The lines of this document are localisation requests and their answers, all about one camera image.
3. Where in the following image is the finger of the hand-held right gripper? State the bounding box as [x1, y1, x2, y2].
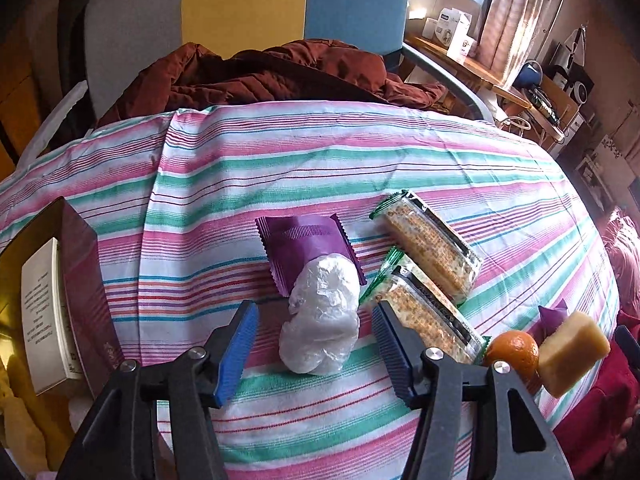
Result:
[614, 325, 640, 361]

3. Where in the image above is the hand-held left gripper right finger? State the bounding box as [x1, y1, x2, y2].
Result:
[371, 300, 576, 480]

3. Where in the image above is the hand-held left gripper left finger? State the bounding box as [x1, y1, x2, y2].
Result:
[55, 300, 260, 480]

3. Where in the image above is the cereal bar packet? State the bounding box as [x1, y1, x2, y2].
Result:
[369, 189, 483, 306]
[359, 246, 490, 366]

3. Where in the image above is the yellow sponge block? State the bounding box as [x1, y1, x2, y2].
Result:
[537, 310, 612, 399]

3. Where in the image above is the small purple snack packet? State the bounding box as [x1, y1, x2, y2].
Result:
[537, 299, 571, 336]

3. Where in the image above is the white plastic-wrapped bundle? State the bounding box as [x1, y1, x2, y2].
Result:
[278, 254, 362, 376]

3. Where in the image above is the orange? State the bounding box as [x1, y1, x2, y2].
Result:
[482, 330, 541, 395]

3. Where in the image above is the large purple snack packet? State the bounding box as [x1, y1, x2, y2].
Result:
[255, 214, 367, 298]

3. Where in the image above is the gold tin box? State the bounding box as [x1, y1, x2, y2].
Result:
[0, 196, 126, 480]

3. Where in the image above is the person's red garment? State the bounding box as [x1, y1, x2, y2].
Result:
[550, 350, 640, 480]

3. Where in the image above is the pink patterned cloth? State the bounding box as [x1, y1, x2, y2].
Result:
[602, 207, 640, 311]

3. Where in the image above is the striped tablecloth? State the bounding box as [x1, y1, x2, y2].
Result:
[0, 100, 621, 466]

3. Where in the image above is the cardboard box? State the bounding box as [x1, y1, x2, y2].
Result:
[595, 135, 640, 176]

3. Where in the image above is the white paper box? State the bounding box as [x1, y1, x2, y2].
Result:
[21, 237, 86, 395]

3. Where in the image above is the black stereo speaker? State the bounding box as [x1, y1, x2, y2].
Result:
[550, 40, 596, 106]

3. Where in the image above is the reddish brown jacket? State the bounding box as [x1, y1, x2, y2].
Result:
[97, 39, 448, 128]

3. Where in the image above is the wooden side desk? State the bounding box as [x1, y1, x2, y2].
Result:
[404, 35, 566, 141]

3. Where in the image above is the white carton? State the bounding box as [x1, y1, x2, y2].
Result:
[434, 7, 473, 58]

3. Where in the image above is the patterned curtain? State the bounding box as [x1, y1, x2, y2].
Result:
[477, 0, 566, 91]

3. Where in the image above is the grey yellow blue chair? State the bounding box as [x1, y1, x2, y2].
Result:
[20, 0, 496, 161]

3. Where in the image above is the black chair back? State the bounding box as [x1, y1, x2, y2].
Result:
[56, 0, 98, 126]

